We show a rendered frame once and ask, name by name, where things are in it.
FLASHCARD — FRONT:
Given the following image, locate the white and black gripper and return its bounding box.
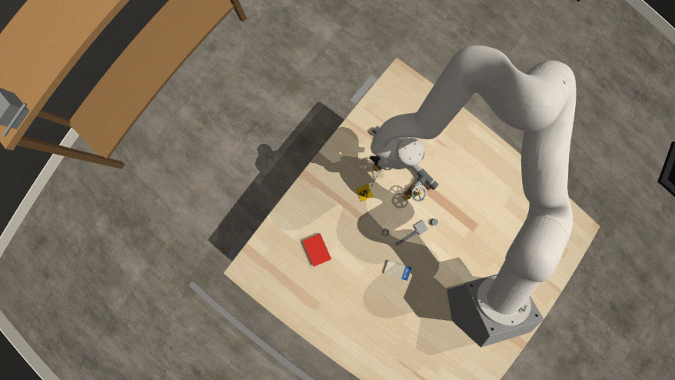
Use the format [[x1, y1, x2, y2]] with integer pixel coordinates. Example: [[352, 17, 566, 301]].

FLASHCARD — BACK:
[[370, 156, 392, 168]]

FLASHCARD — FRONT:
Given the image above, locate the yellow square tag on metal chain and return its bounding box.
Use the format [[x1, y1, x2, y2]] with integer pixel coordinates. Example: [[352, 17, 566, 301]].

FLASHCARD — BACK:
[[356, 184, 373, 202]]

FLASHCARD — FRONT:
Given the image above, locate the red flat block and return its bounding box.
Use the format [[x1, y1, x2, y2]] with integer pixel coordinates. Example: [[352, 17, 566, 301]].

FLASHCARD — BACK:
[[303, 233, 331, 266]]

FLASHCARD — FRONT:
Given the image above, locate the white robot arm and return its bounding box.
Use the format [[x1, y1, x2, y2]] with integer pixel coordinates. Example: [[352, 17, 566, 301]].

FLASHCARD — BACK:
[[371, 45, 576, 326]]

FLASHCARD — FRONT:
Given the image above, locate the grey pipe manifold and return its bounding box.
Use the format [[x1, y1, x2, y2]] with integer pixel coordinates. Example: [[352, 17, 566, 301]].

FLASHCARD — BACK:
[[372, 126, 439, 202]]

